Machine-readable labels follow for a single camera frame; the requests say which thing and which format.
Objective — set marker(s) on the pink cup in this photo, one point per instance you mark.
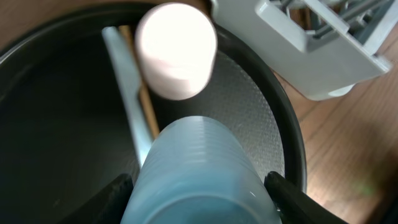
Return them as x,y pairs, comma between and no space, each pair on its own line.
176,45

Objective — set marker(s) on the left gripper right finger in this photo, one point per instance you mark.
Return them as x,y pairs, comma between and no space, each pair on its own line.
296,206

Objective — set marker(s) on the light blue cup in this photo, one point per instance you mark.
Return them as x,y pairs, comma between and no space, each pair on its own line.
197,172

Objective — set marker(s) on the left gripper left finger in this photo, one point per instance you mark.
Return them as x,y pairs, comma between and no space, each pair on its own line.
107,206

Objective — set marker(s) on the light blue plastic knife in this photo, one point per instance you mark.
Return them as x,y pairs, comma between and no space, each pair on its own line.
129,82

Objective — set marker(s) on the wooden chopstick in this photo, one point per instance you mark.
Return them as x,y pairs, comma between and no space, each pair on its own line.
144,95

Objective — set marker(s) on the grey dishwasher rack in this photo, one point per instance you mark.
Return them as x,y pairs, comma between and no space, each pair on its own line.
322,48

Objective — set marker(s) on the black round tray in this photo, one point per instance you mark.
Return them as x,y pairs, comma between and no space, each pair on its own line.
64,132

